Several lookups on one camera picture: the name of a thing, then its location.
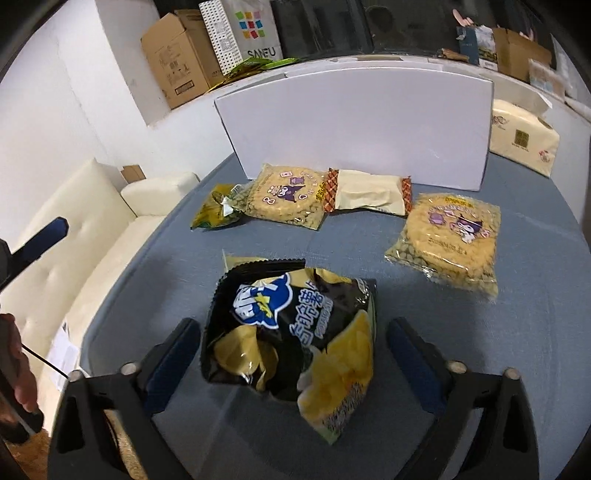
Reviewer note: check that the white box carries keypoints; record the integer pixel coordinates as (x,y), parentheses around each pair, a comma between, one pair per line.
(360,124)

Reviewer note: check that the cream snack packet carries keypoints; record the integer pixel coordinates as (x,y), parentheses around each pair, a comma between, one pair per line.
(364,194)

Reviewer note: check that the yellow green snack packet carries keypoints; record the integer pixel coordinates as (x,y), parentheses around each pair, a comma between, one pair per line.
(217,210)

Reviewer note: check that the white sofa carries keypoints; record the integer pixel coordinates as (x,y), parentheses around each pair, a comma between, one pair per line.
(69,258)

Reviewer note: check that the white tube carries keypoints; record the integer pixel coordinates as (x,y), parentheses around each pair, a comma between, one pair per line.
(577,105)

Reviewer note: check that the small cardboard box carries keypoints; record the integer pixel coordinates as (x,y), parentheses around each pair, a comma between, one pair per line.
(519,55)

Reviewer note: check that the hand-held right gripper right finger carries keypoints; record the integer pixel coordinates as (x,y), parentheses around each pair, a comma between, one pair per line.
(415,364)

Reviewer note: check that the white shopping bag coloured squares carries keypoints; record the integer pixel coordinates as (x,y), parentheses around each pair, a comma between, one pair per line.
(240,34)

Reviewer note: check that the cream tissue pack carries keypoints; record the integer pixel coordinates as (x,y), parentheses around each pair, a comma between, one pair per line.
(521,136)

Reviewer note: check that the rice cracker packet purple print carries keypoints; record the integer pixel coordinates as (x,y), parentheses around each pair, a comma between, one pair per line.
(448,240)
(286,198)

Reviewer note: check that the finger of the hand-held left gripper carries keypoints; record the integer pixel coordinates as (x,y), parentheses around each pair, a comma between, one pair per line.
(41,240)

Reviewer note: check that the cardboard piece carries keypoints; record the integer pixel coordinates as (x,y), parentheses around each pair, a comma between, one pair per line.
(134,174)

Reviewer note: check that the blue printed box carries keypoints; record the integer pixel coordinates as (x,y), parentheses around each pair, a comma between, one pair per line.
(475,44)

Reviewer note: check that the person's left hand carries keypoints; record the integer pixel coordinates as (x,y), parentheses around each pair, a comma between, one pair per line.
(21,374)

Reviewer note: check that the white paper sheet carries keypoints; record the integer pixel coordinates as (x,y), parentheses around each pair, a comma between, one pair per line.
(62,357)

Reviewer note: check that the yellow green flat packets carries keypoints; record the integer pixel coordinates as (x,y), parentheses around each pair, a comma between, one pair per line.
(238,74)

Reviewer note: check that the large cardboard box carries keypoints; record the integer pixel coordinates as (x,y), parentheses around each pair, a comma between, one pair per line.
(178,60)

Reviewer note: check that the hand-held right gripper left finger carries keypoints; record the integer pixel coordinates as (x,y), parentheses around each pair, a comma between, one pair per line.
(171,364)

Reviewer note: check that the pink hook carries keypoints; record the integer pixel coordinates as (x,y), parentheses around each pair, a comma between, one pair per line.
(460,17)

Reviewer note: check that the black potato chips bag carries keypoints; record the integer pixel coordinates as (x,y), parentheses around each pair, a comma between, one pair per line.
(286,332)

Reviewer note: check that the brown flat packet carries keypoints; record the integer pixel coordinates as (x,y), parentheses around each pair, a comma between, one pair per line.
(452,54)

